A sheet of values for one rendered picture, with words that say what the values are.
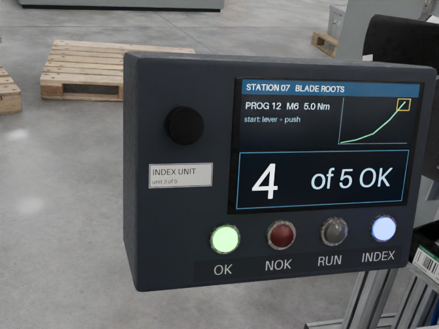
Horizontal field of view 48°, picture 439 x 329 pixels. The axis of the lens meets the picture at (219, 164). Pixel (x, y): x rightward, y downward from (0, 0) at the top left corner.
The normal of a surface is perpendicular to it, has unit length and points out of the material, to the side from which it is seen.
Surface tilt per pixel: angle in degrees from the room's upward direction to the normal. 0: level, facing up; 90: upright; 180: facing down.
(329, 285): 0
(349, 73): 75
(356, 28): 90
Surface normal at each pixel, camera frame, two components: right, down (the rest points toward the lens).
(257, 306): 0.12, -0.87
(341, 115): 0.28, 0.25
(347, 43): -0.89, 0.12
